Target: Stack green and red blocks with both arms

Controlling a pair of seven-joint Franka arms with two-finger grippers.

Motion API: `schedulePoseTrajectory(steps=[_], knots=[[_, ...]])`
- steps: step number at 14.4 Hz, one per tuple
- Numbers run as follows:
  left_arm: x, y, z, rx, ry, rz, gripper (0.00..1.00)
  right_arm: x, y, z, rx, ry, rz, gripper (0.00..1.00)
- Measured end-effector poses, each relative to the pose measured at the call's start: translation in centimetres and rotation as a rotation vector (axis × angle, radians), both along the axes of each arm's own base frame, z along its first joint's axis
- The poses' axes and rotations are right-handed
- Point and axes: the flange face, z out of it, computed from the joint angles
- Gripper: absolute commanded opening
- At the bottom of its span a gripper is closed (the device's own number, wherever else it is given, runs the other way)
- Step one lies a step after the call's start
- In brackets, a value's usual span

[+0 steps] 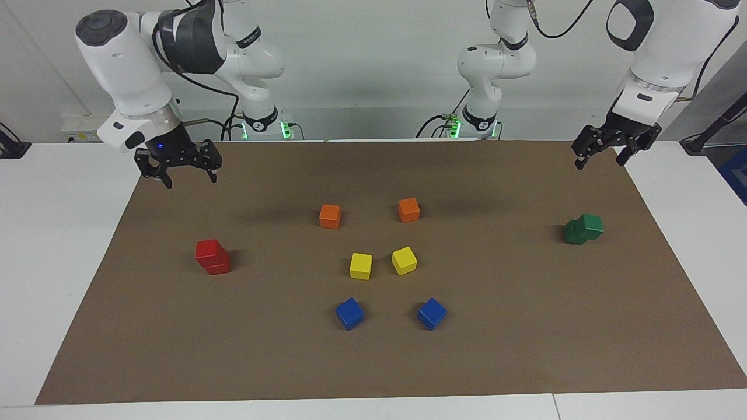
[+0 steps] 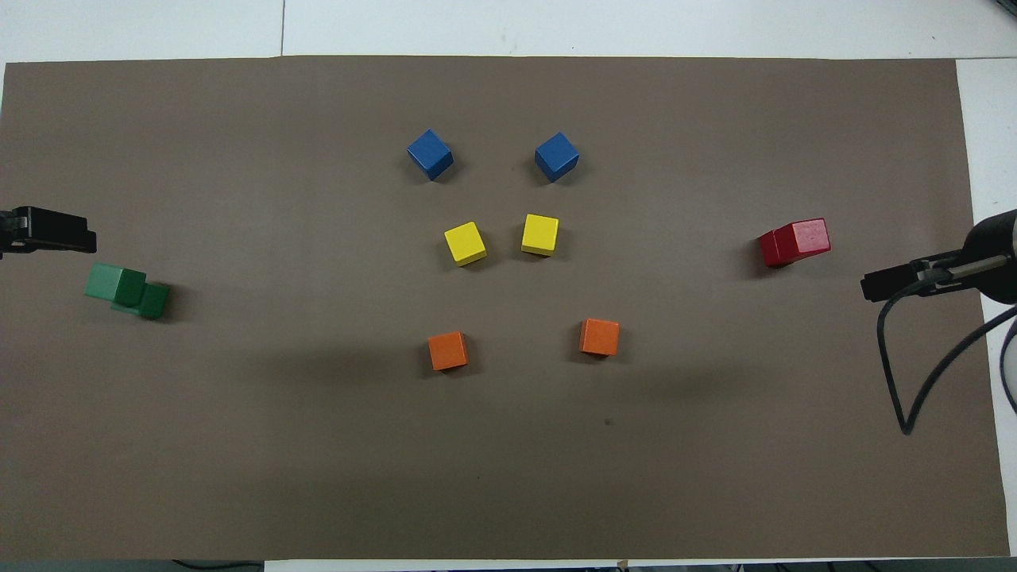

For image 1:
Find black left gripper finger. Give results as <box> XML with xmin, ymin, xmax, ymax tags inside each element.
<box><xmin>616</xmin><ymin>137</ymin><xmax>660</xmax><ymax>167</ymax></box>
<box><xmin>574</xmin><ymin>129</ymin><xmax>602</xmax><ymax>171</ymax></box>

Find green wooden cube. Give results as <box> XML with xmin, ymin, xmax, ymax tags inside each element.
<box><xmin>576</xmin><ymin>213</ymin><xmax>605</xmax><ymax>240</ymax></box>
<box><xmin>563</xmin><ymin>220</ymin><xmax>591</xmax><ymax>246</ymax></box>

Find red wooden cube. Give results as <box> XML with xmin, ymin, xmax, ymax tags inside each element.
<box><xmin>195</xmin><ymin>239</ymin><xmax>223</xmax><ymax>268</ymax></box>
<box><xmin>204</xmin><ymin>251</ymin><xmax>231</xmax><ymax>275</ymax></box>

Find black stand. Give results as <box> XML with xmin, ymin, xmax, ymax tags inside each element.
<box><xmin>680</xmin><ymin>92</ymin><xmax>747</xmax><ymax>156</ymax></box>

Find white power strip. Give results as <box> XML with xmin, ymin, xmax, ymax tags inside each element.
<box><xmin>61</xmin><ymin>114</ymin><xmax>126</xmax><ymax>143</ymax></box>

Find blue crate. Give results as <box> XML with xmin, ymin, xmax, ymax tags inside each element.
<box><xmin>719</xmin><ymin>146</ymin><xmax>747</xmax><ymax>206</ymax></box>

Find black flat device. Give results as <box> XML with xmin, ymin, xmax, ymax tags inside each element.
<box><xmin>0</xmin><ymin>122</ymin><xmax>31</xmax><ymax>159</ymax></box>

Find yellow wooden cube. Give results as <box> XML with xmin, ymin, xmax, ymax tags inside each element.
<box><xmin>349</xmin><ymin>253</ymin><xmax>373</xmax><ymax>281</ymax></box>
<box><xmin>392</xmin><ymin>246</ymin><xmax>418</xmax><ymax>276</ymax></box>

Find brown table mat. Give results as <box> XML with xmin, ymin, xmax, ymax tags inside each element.
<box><xmin>35</xmin><ymin>140</ymin><xmax>747</xmax><ymax>405</ymax></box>

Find blue wooden cube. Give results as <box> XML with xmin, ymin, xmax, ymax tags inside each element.
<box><xmin>335</xmin><ymin>297</ymin><xmax>365</xmax><ymax>331</ymax></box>
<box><xmin>417</xmin><ymin>297</ymin><xmax>448</xmax><ymax>331</ymax></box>

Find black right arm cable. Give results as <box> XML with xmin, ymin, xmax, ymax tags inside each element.
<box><xmin>153</xmin><ymin>0</ymin><xmax>240</xmax><ymax>144</ymax></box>

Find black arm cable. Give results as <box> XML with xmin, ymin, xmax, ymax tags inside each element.
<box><xmin>527</xmin><ymin>0</ymin><xmax>741</xmax><ymax>103</ymax></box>
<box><xmin>153</xmin><ymin>0</ymin><xmax>240</xmax><ymax>144</ymax></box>

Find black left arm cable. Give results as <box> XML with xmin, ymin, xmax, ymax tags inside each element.
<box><xmin>527</xmin><ymin>0</ymin><xmax>741</xmax><ymax>103</ymax></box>

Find black base cable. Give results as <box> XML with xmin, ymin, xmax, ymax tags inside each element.
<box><xmin>416</xmin><ymin>85</ymin><xmax>470</xmax><ymax>139</ymax></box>

